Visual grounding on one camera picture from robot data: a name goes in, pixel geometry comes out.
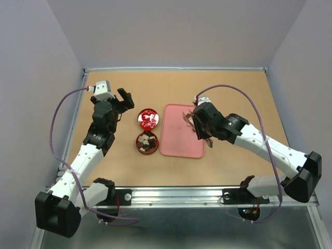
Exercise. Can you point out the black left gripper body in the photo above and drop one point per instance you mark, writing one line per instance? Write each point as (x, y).
(118, 107)

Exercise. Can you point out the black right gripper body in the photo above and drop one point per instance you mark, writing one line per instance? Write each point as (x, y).
(203, 131)

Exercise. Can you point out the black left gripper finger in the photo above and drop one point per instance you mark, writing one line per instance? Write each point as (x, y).
(123, 93)
(128, 100)

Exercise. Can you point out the metal serving tongs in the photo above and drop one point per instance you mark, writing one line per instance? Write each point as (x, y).
(188, 118)

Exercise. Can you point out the red embossed tin lid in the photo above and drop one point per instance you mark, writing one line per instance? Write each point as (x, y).
(148, 119)

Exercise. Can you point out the red round tin box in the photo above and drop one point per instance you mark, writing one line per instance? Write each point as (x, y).
(147, 143)

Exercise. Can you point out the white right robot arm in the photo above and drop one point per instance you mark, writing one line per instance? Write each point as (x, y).
(301, 171)

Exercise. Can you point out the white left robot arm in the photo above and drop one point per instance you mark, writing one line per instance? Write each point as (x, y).
(61, 208)

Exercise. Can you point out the pink plastic tray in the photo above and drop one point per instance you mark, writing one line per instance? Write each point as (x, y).
(178, 138)

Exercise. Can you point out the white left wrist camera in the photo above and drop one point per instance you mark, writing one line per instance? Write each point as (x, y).
(102, 90)

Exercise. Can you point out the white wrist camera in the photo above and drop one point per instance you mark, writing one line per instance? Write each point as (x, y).
(201, 100)
(102, 90)

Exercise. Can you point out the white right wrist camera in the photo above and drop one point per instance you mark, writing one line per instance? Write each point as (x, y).
(201, 100)

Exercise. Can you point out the aluminium mounting rail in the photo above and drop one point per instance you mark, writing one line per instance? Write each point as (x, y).
(181, 197)

